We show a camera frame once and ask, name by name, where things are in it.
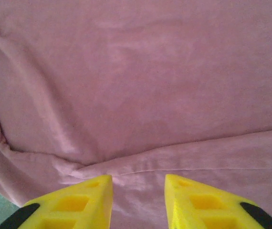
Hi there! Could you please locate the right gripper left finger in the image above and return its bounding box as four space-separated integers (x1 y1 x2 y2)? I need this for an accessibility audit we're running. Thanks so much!
0 174 114 229

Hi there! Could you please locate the maroon t-shirt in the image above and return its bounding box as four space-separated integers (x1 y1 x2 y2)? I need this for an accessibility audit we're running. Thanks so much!
0 0 272 229

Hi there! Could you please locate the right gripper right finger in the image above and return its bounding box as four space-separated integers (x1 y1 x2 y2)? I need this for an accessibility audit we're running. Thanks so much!
164 174 272 229

